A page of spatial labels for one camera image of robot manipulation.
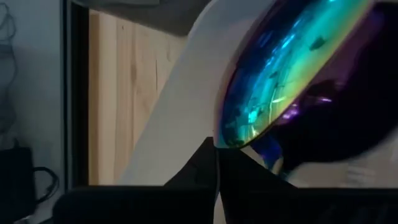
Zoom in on black metal table frame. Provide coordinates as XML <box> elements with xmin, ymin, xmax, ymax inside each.
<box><xmin>63</xmin><ymin>0</ymin><xmax>90</xmax><ymax>190</ymax></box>

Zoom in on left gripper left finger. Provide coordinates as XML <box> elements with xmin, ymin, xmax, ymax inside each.
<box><xmin>52</xmin><ymin>136</ymin><xmax>220</xmax><ymax>224</ymax></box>

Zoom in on black box device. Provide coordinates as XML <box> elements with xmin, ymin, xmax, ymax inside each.
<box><xmin>0</xmin><ymin>146</ymin><xmax>35</xmax><ymax>224</ymax></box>

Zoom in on iridescent rainbow spoon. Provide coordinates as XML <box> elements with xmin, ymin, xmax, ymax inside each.
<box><xmin>214</xmin><ymin>0</ymin><xmax>398</xmax><ymax>180</ymax></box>

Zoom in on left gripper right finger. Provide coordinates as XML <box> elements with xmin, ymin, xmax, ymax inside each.
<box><xmin>219</xmin><ymin>148</ymin><xmax>398</xmax><ymax>224</ymax></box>

